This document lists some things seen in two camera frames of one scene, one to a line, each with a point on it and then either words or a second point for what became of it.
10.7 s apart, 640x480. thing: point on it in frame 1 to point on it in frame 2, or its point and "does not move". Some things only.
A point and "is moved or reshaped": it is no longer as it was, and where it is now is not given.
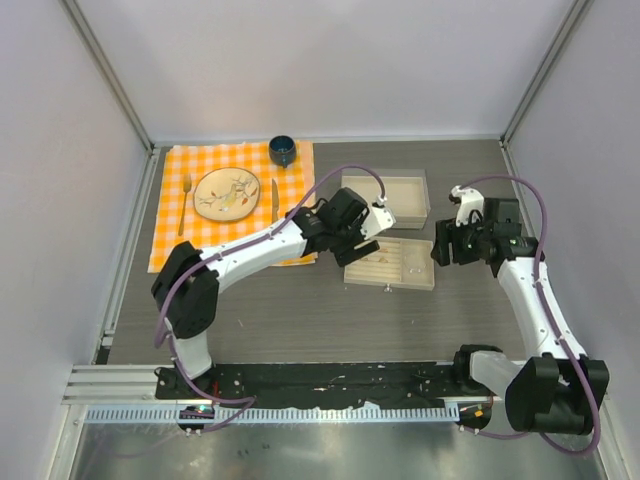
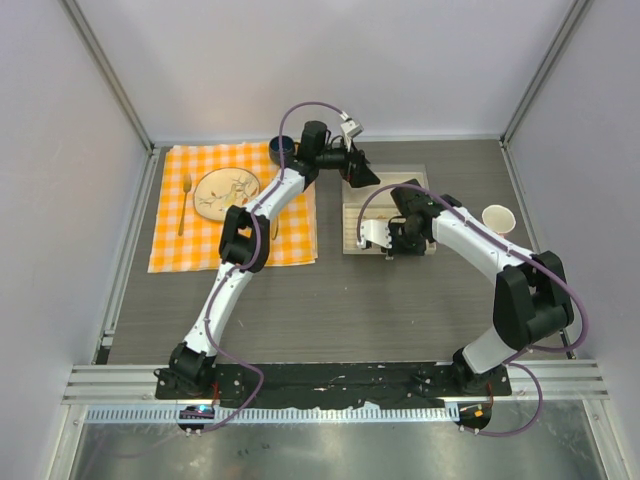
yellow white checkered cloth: (216, 193) does not move
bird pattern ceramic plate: (226, 194) does not move
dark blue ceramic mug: (282, 150) does not move
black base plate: (332, 383) does not move
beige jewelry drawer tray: (401, 263) is moved or reshaped
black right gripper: (444, 243) to (395, 240)
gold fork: (187, 182) does not move
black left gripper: (348, 245) to (351, 163)
